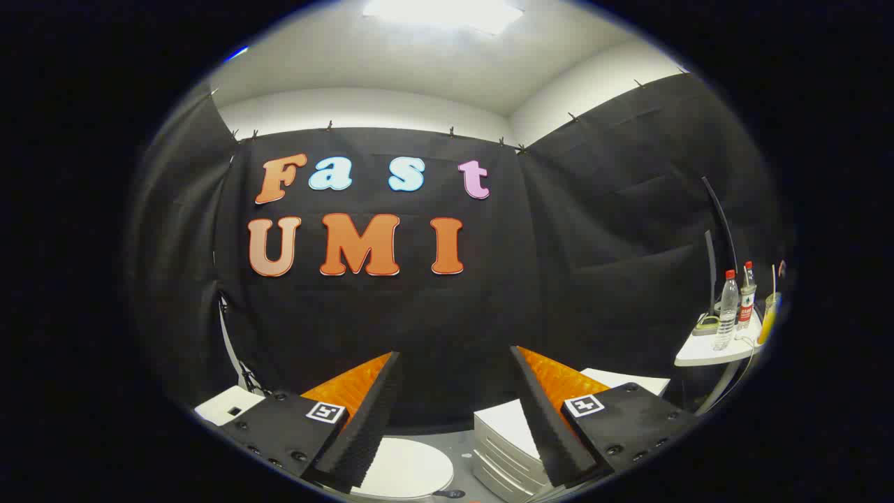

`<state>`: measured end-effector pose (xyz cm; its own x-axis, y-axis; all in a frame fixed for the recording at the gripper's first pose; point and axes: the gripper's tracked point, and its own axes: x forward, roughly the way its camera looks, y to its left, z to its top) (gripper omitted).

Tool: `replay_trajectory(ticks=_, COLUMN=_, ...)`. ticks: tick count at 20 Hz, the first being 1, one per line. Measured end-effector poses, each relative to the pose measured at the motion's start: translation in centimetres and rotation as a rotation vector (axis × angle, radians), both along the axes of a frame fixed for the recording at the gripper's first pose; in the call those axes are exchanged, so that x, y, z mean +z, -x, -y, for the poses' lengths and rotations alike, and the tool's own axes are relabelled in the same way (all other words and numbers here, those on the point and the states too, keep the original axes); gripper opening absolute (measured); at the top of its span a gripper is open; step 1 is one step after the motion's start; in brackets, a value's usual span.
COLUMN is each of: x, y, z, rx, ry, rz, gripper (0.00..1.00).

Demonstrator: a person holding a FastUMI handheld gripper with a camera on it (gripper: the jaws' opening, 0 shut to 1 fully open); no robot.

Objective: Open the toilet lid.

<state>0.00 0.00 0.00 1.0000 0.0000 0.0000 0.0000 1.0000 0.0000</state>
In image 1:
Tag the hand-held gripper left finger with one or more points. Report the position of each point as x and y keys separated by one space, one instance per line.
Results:
x=363 y=433

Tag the white drawer cabinet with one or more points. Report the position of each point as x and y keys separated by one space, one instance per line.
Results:
x=503 y=426

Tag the ceiling light panel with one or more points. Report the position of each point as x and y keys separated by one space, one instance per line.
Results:
x=440 y=14

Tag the yellow drink cup with straw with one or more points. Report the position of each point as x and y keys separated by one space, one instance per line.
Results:
x=768 y=321

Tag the black backdrop cloth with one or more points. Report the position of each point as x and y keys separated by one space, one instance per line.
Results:
x=433 y=314

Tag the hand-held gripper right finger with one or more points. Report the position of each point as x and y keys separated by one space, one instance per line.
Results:
x=552 y=433

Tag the white side table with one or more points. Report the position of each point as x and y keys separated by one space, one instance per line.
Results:
x=705 y=353

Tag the red-label plastic bottle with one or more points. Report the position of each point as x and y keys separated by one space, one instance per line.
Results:
x=747 y=300

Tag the white stand pole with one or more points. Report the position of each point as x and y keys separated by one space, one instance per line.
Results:
x=229 y=342

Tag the clear red-capped water bottle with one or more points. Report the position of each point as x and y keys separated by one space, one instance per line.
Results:
x=728 y=314

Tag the long black curved rod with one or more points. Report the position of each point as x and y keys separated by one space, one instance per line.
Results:
x=723 y=220

